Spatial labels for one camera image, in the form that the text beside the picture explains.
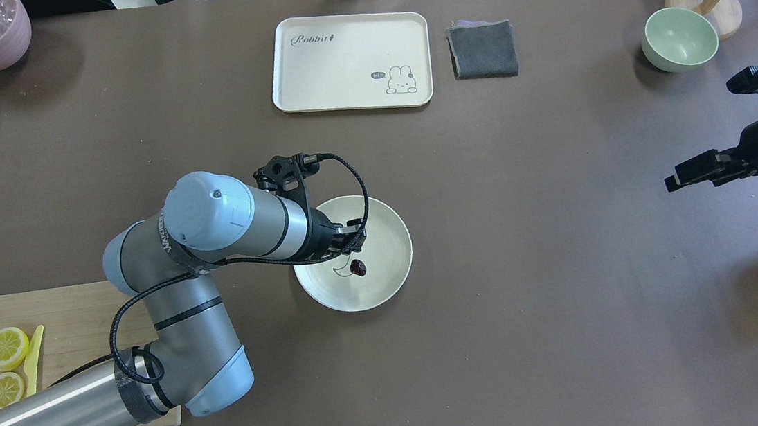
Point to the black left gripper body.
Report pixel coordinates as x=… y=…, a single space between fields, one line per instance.
x=323 y=235

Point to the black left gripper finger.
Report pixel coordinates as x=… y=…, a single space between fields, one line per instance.
x=354 y=226
x=352 y=244

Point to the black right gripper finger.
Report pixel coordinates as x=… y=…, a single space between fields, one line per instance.
x=705 y=167

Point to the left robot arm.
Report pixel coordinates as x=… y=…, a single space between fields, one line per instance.
x=173 y=343

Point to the cream rabbit tray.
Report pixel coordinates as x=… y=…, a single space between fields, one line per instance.
x=354 y=61

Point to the cream round plate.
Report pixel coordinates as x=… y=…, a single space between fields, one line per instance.
x=363 y=280

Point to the mint green bowl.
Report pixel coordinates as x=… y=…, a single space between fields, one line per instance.
x=676 y=40

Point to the grey folded cloth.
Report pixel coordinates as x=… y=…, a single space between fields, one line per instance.
x=483 y=49

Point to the wooden cutting board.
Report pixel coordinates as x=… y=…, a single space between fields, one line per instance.
x=76 y=321

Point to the yellow plastic knife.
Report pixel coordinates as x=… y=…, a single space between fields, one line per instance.
x=31 y=361

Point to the lemon slice near board edge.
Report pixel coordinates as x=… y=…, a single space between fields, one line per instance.
x=14 y=348

